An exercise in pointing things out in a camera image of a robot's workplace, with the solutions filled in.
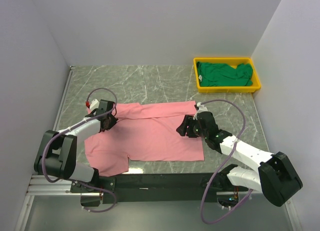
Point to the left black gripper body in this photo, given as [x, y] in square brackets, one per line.
[113, 121]

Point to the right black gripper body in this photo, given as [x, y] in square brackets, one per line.
[194, 130]

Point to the pink t shirt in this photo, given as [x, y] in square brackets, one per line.
[143, 132]

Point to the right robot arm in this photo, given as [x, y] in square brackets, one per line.
[271, 174]

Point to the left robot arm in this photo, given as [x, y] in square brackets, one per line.
[57, 153]

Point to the green t shirt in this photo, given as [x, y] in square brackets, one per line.
[224, 75]

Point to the yellow plastic bin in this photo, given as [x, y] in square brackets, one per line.
[233, 62]

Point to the black base beam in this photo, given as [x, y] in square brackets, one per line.
[154, 188]

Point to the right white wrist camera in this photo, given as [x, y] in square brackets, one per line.
[200, 108]

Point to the aluminium frame rail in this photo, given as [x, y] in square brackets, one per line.
[38, 185]

